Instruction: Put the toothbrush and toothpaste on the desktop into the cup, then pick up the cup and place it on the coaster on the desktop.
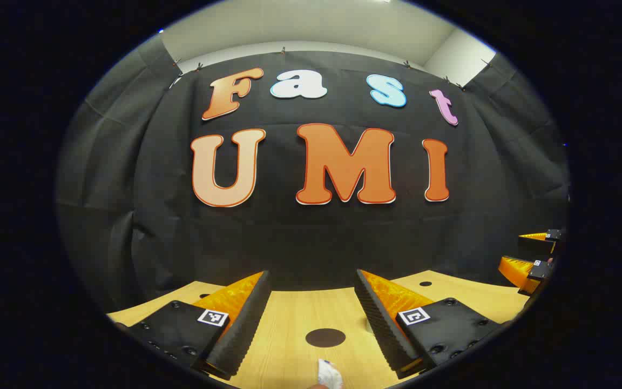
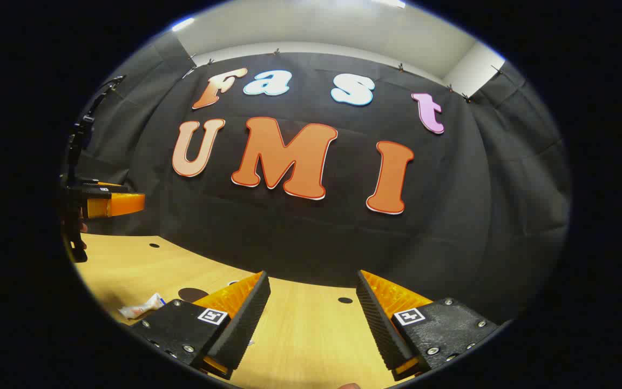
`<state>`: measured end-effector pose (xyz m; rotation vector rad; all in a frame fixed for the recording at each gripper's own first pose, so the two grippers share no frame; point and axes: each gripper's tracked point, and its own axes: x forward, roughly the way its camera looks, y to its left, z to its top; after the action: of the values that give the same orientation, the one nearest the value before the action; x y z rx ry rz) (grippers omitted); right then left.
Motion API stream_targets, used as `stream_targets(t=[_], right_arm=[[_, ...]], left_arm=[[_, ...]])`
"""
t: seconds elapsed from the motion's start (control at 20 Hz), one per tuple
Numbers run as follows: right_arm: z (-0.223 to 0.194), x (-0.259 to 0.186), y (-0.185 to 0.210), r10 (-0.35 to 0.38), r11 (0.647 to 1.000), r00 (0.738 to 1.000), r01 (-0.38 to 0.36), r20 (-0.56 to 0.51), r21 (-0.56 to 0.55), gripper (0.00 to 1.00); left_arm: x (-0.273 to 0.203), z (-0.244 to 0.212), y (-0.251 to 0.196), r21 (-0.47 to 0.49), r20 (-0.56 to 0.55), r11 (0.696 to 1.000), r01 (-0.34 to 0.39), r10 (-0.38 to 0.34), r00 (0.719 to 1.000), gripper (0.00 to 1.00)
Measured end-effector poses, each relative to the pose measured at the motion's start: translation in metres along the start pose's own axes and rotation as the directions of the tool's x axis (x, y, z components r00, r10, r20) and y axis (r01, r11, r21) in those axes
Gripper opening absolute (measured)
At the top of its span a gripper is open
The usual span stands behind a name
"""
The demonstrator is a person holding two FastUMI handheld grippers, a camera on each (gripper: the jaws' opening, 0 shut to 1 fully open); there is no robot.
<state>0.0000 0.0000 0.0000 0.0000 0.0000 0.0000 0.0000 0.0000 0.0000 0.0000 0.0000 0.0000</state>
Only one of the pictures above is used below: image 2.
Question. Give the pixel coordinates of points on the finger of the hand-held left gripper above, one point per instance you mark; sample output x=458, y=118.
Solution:
x=119, y=204

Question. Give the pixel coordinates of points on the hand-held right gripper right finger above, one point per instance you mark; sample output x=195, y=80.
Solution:
x=378, y=324

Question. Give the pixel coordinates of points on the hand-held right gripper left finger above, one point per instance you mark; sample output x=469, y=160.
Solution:
x=246, y=320

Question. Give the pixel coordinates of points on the dark round coaster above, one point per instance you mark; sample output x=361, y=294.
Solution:
x=191, y=294

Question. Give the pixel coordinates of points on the white toothpaste tube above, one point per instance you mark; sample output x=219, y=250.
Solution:
x=141, y=309

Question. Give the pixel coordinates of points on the wooden desktop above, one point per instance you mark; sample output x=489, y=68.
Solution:
x=311, y=335

